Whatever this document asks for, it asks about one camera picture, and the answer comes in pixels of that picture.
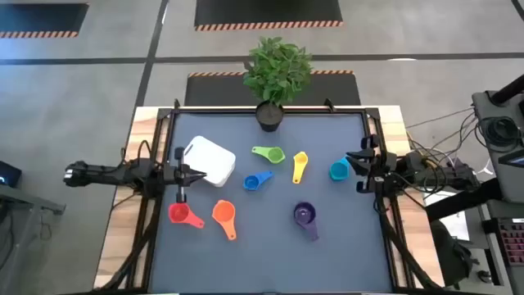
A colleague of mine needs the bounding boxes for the yellow measuring cup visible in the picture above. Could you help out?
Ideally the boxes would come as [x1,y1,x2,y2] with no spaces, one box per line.
[291,151,309,185]

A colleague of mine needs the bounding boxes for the orange measuring cup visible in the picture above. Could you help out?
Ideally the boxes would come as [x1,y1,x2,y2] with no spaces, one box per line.
[211,199,238,242]

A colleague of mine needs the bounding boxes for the teal measuring cup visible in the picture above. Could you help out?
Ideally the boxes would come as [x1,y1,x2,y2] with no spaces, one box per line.
[328,157,352,182]

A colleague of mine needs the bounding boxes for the black bag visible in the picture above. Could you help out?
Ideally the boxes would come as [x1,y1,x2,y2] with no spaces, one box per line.
[429,219,479,288]

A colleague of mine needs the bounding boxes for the green plant in black pot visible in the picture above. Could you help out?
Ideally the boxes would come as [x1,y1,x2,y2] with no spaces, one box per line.
[242,35,314,133]

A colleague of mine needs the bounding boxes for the white paper sheet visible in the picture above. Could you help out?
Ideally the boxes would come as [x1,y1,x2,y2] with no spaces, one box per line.
[423,190,471,242]

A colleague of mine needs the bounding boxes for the white plastic basket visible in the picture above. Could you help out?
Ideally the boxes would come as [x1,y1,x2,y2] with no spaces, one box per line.
[183,135,237,188]

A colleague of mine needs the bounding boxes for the purple measuring cup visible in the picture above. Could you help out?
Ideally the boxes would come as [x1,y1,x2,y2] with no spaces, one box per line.
[292,201,320,243]

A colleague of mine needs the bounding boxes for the black hazard-striped floor mat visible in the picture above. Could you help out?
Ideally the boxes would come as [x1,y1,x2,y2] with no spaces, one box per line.
[193,0,344,32]
[0,2,90,39]

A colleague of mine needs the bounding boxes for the green measuring cup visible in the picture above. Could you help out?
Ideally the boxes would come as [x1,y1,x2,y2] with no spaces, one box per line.
[251,145,287,165]

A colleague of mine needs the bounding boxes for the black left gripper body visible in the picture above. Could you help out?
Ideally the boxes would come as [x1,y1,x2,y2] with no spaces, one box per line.
[162,146,193,205]

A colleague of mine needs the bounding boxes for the dark electronic device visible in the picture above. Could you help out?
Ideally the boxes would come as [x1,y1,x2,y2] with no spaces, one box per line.
[0,160,22,188]

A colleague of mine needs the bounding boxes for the black metal beam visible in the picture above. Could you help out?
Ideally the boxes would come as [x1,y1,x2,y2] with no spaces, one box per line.
[425,178,503,222]

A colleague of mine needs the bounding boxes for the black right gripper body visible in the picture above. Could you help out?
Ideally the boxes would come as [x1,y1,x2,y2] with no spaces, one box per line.
[355,134,398,194]

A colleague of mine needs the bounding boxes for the grey metal desk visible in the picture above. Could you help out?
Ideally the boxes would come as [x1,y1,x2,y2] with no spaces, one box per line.
[0,184,66,295]

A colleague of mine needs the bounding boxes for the coiled black cable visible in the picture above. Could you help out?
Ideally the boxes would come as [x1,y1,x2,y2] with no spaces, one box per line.
[477,116,523,148]

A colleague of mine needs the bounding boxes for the grey equipment cart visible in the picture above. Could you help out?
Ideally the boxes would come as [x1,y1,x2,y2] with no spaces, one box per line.
[471,73,524,204]

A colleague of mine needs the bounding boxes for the blue measuring cup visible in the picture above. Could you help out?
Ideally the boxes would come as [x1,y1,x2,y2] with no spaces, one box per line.
[242,170,274,192]

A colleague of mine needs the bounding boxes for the backlit computer keyboard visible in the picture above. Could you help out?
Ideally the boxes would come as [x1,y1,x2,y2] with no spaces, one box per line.
[497,218,524,266]

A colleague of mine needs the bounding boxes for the red measuring cup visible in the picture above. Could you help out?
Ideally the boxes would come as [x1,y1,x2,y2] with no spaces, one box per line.
[168,202,206,229]

